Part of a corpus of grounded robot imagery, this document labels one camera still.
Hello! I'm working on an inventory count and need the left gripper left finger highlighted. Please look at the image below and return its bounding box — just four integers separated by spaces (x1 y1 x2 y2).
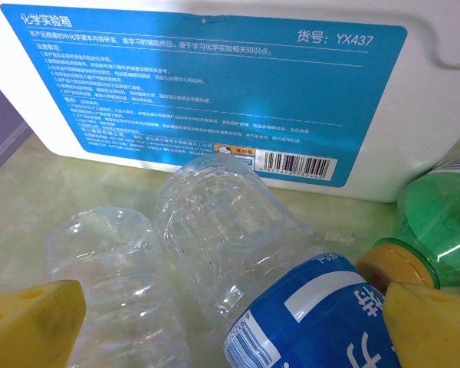
0 279 87 368

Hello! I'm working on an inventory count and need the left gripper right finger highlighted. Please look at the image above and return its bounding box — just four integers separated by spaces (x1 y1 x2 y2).
383 282 460 368

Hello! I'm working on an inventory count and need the clear unlabelled plastic bottle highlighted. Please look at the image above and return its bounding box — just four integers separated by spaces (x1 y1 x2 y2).
41 206 192 368

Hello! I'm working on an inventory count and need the green plastic bottle yellow cap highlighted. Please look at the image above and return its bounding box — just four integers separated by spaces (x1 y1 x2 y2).
354 147 460 296

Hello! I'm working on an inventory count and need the clear ribbed bottle blue label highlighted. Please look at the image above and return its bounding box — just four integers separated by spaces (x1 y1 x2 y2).
153 155 403 368

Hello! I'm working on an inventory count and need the white storage box blue lid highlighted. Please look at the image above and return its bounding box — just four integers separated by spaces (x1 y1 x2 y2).
0 0 460 204

